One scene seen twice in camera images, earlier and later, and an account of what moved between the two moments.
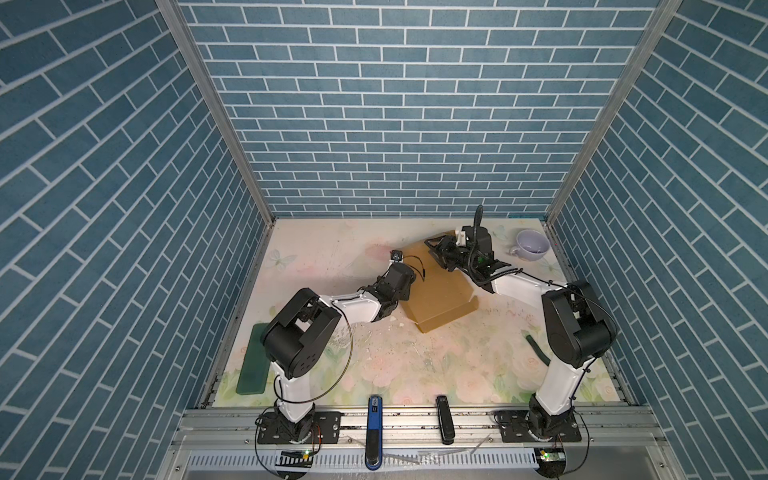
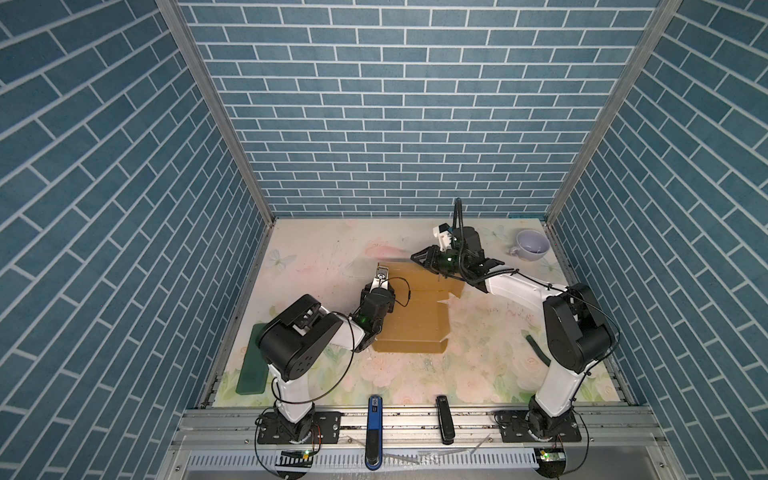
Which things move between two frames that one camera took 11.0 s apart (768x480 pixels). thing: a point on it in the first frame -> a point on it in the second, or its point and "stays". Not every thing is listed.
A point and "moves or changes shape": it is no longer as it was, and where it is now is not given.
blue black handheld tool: [374, 454] stays
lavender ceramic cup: [531, 245] stays
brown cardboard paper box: [437, 295] moves or changes shape
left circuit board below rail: [294, 458] stays
